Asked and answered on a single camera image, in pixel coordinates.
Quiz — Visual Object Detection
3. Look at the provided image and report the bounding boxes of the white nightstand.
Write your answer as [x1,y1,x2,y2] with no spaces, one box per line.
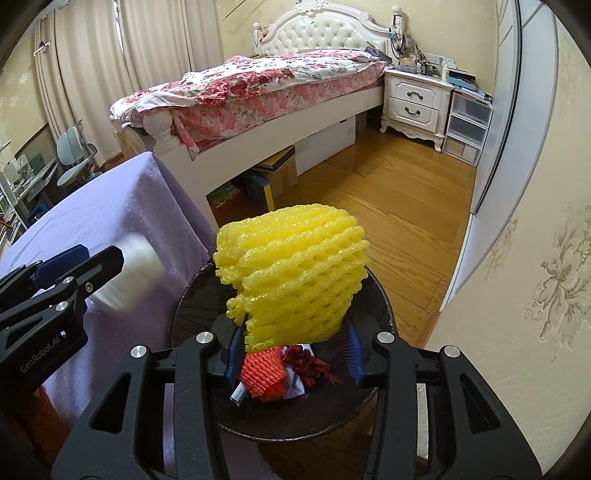
[379,68,455,152]

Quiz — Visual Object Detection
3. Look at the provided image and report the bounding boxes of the white paper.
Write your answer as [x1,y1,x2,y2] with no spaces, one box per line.
[277,364,308,400]

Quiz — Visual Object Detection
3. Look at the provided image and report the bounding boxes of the grey desk chair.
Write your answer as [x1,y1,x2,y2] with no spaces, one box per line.
[54,119,101,188]

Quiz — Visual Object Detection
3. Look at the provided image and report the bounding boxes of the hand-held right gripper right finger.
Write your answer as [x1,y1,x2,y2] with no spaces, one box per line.
[344,316,543,480]

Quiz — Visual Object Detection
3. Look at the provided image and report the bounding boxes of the yellow foam fruit net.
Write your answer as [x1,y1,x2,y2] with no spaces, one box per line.
[213,203,371,354]

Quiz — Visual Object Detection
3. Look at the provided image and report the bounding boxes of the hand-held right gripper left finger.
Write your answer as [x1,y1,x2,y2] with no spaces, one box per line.
[48,314,243,480]

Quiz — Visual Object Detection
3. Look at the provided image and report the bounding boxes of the purple tablecloth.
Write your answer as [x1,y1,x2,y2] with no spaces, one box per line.
[0,151,287,480]

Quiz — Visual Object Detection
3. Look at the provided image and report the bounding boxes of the round bin with black bag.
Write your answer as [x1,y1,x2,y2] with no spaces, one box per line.
[170,263,398,439]

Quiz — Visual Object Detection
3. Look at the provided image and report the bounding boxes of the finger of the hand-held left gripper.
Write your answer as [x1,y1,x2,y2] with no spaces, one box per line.
[0,246,125,332]
[0,244,90,301]

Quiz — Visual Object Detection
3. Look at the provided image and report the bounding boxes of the cardboard box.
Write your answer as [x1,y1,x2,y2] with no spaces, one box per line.
[252,147,298,208]

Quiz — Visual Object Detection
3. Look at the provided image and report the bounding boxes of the clear plastic drawer unit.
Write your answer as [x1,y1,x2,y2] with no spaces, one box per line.
[441,90,494,167]

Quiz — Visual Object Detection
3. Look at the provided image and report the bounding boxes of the orange foam fruit net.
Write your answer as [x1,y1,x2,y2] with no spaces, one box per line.
[238,348,287,401]

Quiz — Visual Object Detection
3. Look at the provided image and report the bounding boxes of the white desk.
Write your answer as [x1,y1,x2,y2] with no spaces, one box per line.
[0,138,58,241]

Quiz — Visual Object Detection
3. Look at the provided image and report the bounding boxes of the red wrapper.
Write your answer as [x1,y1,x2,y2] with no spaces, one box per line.
[281,346,340,387]

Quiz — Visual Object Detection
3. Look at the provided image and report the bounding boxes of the stack of books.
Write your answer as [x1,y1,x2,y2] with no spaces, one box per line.
[450,69,494,102]

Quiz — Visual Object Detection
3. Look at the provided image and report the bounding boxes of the grey sliding wardrobe door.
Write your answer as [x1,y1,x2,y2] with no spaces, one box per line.
[438,0,568,315]

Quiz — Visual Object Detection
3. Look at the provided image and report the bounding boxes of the beige curtain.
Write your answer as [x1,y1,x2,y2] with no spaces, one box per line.
[117,0,222,97]
[34,28,125,158]

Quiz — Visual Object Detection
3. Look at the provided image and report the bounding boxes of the assorted bedside items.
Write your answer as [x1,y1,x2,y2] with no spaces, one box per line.
[390,7,444,72]

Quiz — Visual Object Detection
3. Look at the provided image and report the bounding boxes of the white storage box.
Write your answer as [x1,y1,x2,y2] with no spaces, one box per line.
[295,114,357,176]

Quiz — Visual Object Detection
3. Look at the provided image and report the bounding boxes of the white ribbed object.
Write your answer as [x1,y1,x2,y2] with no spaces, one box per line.
[88,233,164,308]

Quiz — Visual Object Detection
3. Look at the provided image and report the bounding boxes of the red floral quilt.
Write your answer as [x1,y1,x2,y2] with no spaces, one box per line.
[110,48,389,158]

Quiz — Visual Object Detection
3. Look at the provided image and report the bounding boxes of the white tufted bed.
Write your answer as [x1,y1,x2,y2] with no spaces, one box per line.
[110,0,402,232]

